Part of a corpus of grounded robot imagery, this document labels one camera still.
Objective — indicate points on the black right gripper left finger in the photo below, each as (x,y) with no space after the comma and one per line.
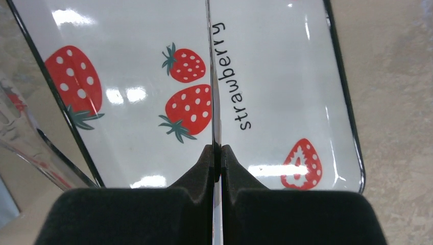
(179,214)

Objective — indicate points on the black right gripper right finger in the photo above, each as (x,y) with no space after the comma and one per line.
(255,214)

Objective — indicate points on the white strawberry tray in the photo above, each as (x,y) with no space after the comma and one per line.
(284,106)

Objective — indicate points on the light blue paper bag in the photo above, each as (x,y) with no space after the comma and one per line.
(9,209)

